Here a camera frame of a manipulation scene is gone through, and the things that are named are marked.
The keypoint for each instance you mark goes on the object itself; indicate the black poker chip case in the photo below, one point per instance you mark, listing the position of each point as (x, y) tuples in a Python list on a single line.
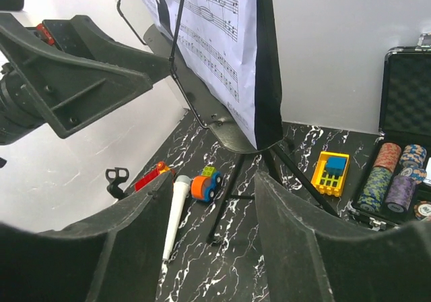
[(395, 187)]

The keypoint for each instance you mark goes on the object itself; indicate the yellow blue brick frame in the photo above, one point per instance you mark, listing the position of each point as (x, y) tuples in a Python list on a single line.
[(330, 173)]

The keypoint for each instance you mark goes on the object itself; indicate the red toy brick house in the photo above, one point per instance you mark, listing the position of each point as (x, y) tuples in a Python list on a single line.
[(161, 167)]

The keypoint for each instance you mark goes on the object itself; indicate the sheet music page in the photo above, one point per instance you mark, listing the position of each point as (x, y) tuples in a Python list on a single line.
[(218, 42)]

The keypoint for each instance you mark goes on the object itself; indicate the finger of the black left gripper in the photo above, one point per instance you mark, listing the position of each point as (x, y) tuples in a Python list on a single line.
[(81, 37)]

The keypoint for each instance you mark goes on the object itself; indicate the white microphone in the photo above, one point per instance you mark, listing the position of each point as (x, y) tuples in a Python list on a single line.
[(181, 188)]

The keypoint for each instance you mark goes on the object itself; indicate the orange blue toy car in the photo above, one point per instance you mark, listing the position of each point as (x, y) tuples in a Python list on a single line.
[(205, 185)]

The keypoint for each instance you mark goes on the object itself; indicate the black desktop microphone stand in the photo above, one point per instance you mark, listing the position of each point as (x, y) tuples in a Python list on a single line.
[(115, 177)]

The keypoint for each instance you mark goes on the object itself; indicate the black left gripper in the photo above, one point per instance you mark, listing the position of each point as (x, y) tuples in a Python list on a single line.
[(41, 84)]

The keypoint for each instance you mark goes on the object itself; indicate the black tripod music stand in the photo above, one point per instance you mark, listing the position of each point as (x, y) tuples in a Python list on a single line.
[(214, 115)]

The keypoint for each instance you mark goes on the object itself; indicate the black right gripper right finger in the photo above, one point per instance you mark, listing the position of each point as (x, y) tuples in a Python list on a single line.
[(311, 255)]

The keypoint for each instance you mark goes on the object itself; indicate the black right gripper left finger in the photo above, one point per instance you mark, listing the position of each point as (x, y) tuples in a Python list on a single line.
[(113, 255)]

